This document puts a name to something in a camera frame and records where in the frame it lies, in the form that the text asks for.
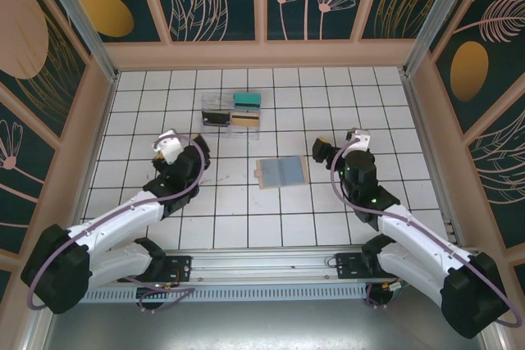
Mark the beige leather card holder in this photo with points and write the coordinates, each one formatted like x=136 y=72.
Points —
x=287 y=171

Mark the aluminium frame post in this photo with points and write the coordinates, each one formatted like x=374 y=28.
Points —
x=443 y=14
x=78 y=18

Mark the gold credit card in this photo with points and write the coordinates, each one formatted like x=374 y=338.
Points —
x=245 y=121

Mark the aluminium side rail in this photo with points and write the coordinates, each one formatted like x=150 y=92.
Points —
x=432 y=161

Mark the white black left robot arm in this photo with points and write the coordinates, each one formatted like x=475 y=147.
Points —
x=131 y=222

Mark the teal credit card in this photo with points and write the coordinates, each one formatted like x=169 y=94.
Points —
x=247 y=98

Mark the clear acrylic card organizer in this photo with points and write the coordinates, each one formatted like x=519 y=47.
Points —
x=215 y=102

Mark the galvanised metal sheet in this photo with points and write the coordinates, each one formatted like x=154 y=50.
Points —
x=266 y=325

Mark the long aluminium base rail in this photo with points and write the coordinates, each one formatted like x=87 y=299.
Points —
x=266 y=264

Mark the black credit card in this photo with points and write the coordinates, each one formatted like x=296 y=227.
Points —
x=215 y=118

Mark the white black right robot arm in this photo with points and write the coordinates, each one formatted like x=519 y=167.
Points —
x=410 y=255

